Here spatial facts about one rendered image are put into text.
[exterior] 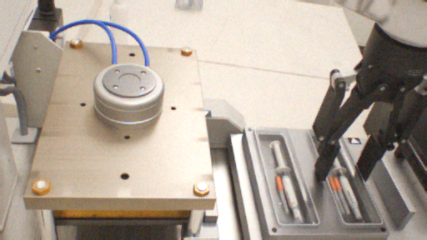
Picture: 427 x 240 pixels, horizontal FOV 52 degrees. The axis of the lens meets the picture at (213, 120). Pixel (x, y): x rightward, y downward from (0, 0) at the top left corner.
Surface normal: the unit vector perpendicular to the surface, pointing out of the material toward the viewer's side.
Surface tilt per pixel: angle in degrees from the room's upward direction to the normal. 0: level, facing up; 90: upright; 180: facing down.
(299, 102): 0
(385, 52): 90
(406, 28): 92
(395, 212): 90
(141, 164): 0
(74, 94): 0
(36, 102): 90
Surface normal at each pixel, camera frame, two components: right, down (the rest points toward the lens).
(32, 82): 0.11, 0.66
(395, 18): -0.84, 0.29
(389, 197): -0.98, -0.04
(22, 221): 0.15, -0.75
